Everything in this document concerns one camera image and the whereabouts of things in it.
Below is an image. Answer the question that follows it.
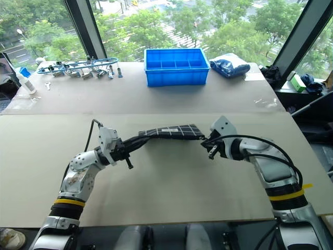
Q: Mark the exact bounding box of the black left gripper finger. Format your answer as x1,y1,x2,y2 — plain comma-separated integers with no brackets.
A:
122,135,148,148
125,139,150,155

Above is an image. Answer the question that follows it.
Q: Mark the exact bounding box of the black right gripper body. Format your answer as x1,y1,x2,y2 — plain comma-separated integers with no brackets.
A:
205,129,224,160

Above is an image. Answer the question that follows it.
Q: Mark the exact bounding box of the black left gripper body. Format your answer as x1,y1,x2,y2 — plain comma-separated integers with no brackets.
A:
111,139,135,170

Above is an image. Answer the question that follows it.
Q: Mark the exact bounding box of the black grid pencil pouch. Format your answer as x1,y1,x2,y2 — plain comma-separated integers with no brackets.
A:
137,123,207,143

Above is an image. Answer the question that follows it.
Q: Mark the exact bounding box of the clear plastic wrapper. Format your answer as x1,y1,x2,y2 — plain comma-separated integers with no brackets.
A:
253,97,279,108
15,94,43,104

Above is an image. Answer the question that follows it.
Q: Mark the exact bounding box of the blue plastic divided bin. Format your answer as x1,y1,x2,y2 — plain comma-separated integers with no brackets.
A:
143,47,211,88

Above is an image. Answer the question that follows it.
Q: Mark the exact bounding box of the blue plastic bag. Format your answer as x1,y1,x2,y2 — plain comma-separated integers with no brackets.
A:
209,53,251,79

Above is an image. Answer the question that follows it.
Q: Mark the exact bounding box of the black crumpled cloth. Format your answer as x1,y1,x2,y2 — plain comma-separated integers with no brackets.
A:
260,65,283,88

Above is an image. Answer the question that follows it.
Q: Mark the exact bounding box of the green cardboard box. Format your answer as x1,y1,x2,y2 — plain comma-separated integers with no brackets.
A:
289,73,308,93

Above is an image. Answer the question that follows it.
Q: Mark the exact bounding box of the white squeeze bottle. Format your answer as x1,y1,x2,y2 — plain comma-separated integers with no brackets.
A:
15,72,37,95

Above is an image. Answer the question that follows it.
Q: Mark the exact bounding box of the dark blue cloth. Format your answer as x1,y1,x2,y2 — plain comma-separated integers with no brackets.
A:
300,73,325,95

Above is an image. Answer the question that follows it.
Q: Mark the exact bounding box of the dark window pillar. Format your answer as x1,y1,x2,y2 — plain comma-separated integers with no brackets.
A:
62,0,108,61
271,0,333,83

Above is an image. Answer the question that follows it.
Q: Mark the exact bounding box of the brown cardboard piece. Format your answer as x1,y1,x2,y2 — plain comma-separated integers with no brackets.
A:
321,75,333,91

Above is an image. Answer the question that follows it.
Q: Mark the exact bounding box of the white sneaker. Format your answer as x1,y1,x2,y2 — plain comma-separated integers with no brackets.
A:
0,227,27,250

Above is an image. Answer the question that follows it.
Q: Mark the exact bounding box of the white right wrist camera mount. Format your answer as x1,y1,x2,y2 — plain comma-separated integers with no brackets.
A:
210,115,238,159

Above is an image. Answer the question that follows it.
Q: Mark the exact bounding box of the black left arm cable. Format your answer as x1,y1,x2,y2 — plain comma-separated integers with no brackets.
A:
62,119,104,183

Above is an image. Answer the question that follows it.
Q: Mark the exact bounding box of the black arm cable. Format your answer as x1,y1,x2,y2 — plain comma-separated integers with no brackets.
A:
207,134,304,191
62,119,104,183

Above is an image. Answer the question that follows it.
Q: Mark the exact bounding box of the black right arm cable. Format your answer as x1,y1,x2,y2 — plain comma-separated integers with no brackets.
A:
207,134,304,191

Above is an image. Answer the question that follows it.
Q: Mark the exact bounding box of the blue looped strap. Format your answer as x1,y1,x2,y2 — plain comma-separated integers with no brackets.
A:
36,57,120,75

